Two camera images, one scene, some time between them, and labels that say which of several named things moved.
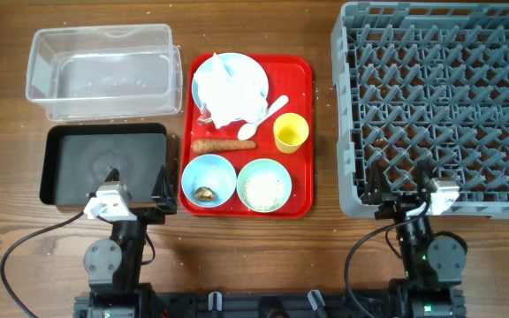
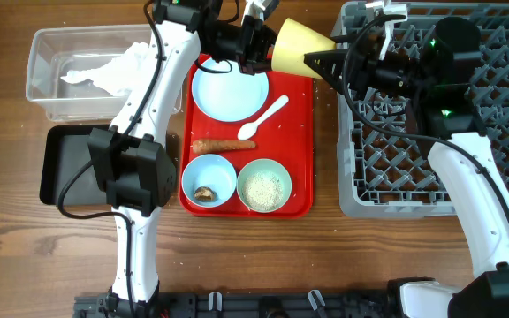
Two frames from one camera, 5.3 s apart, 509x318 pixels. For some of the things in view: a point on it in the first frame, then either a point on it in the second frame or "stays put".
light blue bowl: x=211 y=171 stays put
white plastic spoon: x=247 y=130 stays put
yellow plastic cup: x=291 y=131 → x=292 y=40
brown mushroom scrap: x=204 y=194 stays put
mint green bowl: x=264 y=185 stays put
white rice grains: x=262 y=191 stays put
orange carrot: x=204 y=146 stays put
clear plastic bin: x=105 y=73 stays put
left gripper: x=160 y=192 → x=257 y=41
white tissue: x=226 y=98 → x=122 y=75
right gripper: x=394 y=208 → x=362 y=55
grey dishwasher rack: x=453 y=84 stays put
